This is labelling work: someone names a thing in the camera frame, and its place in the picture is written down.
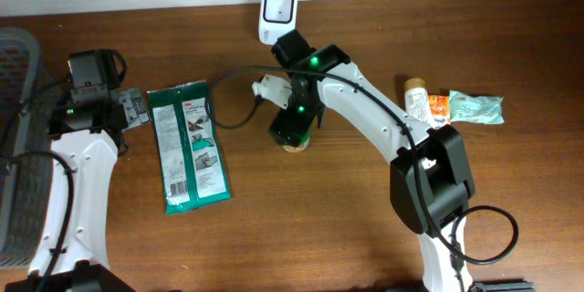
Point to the white tube brown cap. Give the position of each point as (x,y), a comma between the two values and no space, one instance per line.
(417,102)

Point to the teal white wipes pack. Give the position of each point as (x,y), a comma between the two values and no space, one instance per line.
(193,175)

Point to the grey plastic mesh basket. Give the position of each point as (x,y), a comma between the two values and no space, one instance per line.
(26,100)

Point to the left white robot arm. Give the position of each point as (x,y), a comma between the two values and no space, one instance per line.
(86,133)

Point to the white barcode scanner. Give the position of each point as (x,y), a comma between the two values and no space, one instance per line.
(276,18)

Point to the mint green wipes packet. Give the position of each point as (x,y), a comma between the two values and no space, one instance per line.
(480,109)

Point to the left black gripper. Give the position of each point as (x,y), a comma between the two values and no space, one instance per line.
(62,109)

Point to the small orange carton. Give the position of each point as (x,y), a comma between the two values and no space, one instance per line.
(440,110)

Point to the green lid jar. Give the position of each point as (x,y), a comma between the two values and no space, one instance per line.
(304,142)

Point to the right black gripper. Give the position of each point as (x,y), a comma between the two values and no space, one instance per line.
(295,120)

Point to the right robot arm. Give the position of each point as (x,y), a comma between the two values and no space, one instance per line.
(430,178)

